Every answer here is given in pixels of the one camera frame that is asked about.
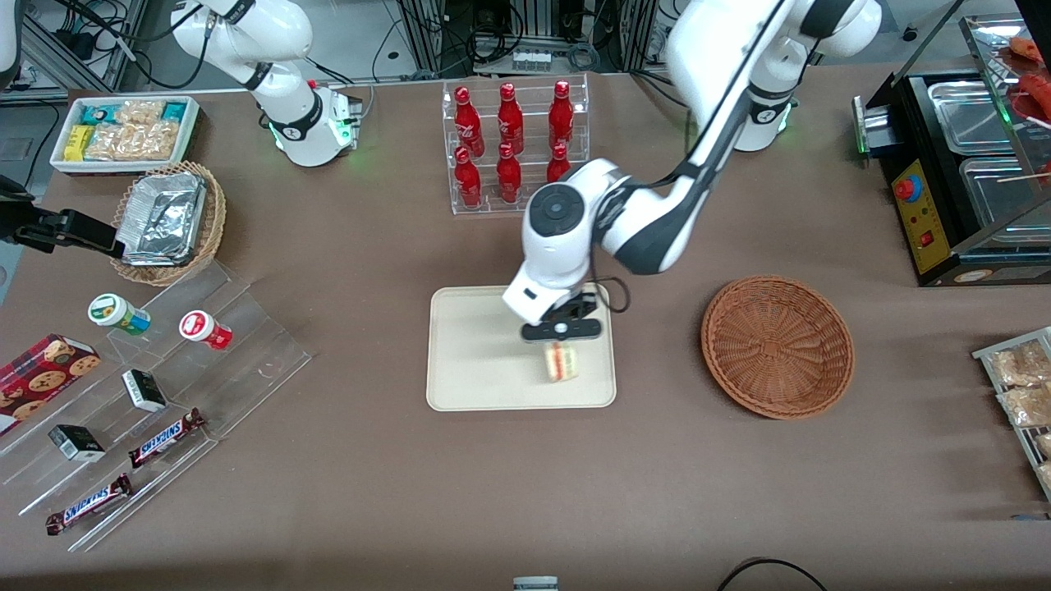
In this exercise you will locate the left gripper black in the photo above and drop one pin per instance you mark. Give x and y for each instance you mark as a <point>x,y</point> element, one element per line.
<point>585,304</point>

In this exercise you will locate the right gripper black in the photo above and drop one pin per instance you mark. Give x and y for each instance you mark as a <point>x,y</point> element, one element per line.
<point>51,227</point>

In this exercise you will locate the sandwich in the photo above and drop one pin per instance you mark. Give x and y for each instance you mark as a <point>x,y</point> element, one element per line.
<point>562,363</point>

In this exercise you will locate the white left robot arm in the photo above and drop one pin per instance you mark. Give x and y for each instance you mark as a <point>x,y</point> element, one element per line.
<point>706,57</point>

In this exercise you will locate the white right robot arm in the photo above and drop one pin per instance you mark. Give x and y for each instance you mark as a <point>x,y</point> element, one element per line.
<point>263,33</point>

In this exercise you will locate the cream rectangular plastic tray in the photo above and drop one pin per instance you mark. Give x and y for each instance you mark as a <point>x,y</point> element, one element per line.
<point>484,353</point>

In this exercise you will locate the light woven wicker basket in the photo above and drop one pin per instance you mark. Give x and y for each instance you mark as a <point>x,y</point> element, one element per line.
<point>215,222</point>

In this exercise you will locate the brown woven wicker basket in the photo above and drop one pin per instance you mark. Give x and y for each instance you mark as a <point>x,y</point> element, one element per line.
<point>776,349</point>

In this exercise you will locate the stack of foil trays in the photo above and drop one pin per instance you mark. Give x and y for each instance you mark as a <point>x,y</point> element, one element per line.
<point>164,217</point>

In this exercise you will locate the green lidded yogurt cup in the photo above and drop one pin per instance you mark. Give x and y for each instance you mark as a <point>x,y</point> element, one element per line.
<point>111,312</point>

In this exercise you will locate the yellow snack pack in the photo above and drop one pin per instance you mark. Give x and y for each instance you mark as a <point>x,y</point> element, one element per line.
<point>78,142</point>

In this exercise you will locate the large clear cookie snack pack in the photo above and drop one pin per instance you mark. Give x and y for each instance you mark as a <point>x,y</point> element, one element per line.
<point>135,143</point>

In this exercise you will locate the clear acrylic bottle rack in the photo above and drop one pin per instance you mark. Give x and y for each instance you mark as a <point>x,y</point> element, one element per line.
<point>530,197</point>

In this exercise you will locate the small clear cookie snack pack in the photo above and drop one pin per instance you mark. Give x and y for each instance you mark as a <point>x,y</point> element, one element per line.
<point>141,111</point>

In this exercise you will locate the red cola bottle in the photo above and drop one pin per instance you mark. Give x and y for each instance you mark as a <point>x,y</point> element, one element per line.
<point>510,119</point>
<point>508,174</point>
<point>561,115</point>
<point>468,123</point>
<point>467,179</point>
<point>558,164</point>

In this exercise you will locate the red lidded yogurt cup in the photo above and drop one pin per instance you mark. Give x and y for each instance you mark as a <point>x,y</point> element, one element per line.
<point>201,328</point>

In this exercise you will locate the small teal snack pack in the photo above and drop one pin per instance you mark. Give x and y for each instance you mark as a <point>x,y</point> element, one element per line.
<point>174,110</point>

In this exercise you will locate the white plastic snack bin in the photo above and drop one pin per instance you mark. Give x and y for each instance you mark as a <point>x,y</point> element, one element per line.
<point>193,123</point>

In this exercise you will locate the red tartan cookie box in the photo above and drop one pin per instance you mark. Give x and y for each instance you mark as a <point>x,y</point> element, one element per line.
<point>41,377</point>

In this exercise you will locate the small black carton box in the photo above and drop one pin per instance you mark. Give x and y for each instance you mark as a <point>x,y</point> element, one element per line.
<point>144,391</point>
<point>76,443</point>

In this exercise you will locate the clear acrylic stepped shelf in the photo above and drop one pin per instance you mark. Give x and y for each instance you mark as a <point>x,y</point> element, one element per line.
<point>222,353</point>

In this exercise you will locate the Snickers chocolate bar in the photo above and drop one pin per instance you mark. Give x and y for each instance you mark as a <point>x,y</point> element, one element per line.
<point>89,505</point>
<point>167,438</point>

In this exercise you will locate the white power strip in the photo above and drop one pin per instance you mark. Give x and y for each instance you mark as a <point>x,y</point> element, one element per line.
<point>531,59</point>

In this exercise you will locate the grey white device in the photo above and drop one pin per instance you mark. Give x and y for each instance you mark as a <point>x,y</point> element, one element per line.
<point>535,584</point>

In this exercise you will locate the black hot food warmer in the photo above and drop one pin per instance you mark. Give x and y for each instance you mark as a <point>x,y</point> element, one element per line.
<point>928,205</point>

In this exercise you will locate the steel food pan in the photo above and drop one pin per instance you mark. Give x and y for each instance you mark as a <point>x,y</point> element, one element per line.
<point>1002,201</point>
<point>969,115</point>

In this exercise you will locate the clear bagged pastry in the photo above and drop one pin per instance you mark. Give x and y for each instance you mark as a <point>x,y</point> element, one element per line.
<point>1018,364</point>
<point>1046,474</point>
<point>1026,405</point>
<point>1044,445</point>

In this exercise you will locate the wooden skewer stick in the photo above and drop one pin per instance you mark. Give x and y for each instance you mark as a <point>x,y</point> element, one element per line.
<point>1022,176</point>

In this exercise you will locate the red sausage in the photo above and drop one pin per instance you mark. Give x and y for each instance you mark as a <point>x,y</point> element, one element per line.
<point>1036,90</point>
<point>1030,48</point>

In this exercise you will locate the dark round-ended wrist camera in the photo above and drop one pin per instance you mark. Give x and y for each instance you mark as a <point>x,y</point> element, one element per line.
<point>542,332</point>

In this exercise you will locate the aluminium frame rack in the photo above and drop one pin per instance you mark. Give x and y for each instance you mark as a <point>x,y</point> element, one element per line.
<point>49,57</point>

